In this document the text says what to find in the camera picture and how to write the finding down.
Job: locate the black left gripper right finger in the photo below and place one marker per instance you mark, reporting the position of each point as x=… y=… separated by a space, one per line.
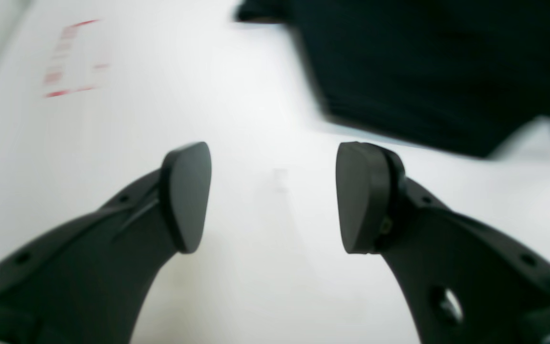
x=464 y=282

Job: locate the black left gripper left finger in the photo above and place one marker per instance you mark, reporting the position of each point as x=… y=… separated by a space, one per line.
x=85 y=281

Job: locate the black t-shirt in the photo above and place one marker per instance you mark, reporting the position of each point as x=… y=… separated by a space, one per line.
x=456 y=75

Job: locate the red tape rectangle marking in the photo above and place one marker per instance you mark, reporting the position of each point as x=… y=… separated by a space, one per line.
x=80 y=60

